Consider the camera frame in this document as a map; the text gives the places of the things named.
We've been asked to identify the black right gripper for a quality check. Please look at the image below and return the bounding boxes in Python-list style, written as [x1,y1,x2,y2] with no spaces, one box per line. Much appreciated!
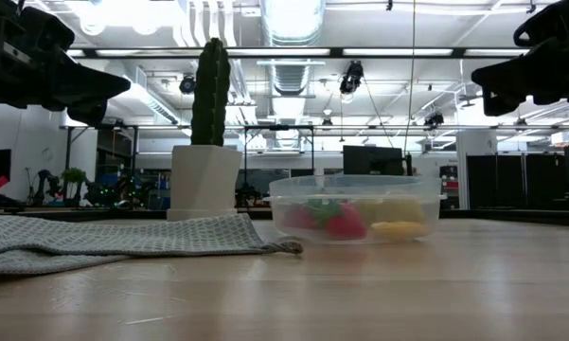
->
[471,0,569,117]

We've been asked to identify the green cactus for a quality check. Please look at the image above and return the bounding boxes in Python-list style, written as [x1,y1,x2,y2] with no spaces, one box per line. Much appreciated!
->
[190,37,232,146]

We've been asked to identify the black partition cabinets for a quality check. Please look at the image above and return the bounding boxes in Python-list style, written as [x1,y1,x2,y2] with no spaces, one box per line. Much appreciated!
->
[466,153,565,210]

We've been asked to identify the clear plastic tupperware container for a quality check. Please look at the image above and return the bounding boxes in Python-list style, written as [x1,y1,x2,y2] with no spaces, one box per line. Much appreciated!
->
[263,174,449,245]

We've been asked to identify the black computer monitor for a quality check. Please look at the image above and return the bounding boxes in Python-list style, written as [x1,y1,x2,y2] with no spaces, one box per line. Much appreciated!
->
[343,145,405,176]

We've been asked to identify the thin hanging cable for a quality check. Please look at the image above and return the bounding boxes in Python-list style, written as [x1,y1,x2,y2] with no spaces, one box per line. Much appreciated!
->
[402,0,417,153]

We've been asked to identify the yellow banana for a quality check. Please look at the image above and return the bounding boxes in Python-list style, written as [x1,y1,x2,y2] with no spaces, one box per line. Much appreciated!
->
[369,221,430,242]

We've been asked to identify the green background potted plant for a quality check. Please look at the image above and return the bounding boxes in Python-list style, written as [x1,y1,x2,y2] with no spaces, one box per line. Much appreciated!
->
[60,167,87,207]

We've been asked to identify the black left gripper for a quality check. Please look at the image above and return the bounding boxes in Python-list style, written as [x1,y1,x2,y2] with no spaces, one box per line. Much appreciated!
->
[0,0,132,127]

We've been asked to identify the yellow lemon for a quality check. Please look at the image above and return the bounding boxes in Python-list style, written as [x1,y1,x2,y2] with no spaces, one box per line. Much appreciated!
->
[359,196,428,224]

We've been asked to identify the red toy strawberry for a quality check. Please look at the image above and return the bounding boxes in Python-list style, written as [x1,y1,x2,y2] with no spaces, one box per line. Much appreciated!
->
[307,198,368,242]
[282,204,319,231]

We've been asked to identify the grey patterned dish cloth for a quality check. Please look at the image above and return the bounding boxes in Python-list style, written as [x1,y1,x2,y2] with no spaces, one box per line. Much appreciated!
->
[0,212,304,278]

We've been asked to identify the silver ceiling air duct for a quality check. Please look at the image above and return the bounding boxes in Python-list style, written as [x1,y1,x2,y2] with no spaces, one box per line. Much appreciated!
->
[259,0,327,47]

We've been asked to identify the black metal frame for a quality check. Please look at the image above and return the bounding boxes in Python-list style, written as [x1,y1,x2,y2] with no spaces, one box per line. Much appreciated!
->
[242,124,316,209]

